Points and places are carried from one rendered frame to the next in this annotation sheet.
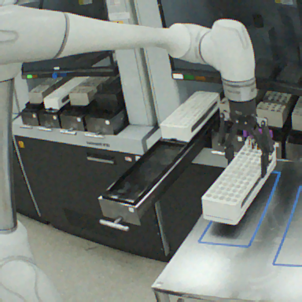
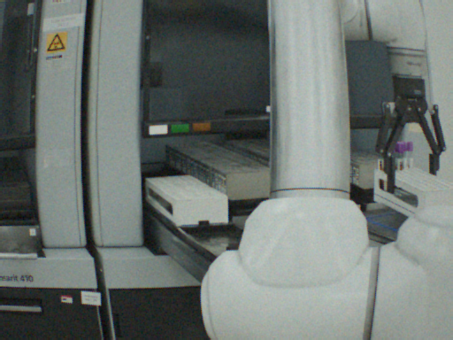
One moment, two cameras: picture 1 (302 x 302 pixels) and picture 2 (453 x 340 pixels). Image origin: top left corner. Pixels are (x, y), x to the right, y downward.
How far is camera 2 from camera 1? 1.52 m
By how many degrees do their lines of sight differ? 53
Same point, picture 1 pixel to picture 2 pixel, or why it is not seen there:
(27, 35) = not seen: outside the picture
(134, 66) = (67, 125)
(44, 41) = not seen: outside the picture
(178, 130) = (214, 203)
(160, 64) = (119, 113)
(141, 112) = (67, 219)
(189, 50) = (357, 13)
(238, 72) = (421, 38)
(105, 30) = not seen: outside the picture
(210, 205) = (434, 197)
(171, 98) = (127, 183)
